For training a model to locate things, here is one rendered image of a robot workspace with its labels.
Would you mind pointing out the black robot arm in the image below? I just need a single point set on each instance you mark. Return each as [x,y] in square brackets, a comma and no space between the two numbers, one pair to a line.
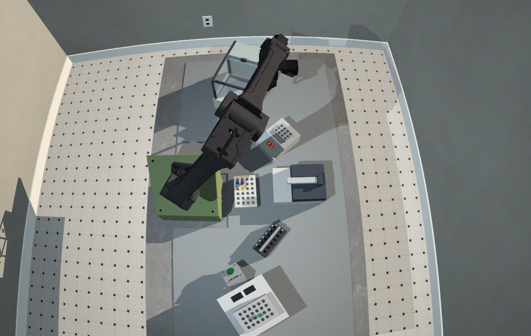
[242,115]

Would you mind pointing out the dark grey bench mat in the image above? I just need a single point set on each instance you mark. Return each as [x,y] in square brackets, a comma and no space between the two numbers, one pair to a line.
[309,269]

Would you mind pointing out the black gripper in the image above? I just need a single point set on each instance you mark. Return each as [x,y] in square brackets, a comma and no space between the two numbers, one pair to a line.
[272,85]

